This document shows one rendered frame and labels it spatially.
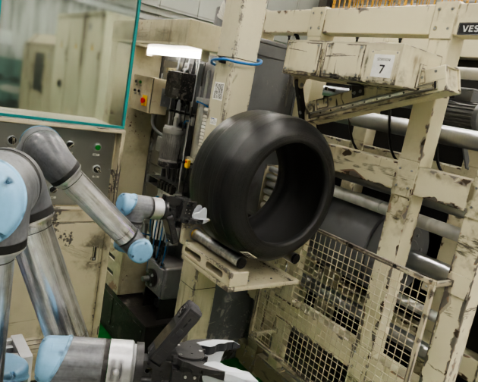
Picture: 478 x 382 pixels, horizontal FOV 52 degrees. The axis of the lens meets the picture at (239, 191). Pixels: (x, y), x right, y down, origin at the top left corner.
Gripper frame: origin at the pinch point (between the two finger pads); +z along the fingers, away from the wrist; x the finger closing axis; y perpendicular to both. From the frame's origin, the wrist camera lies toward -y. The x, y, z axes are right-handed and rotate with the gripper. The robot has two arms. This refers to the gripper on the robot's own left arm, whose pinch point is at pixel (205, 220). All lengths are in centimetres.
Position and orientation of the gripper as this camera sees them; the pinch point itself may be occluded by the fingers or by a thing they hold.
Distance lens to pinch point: 182.0
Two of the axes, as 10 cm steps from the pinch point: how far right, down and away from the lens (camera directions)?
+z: 7.7, 1.5, 6.2
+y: 2.7, -9.5, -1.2
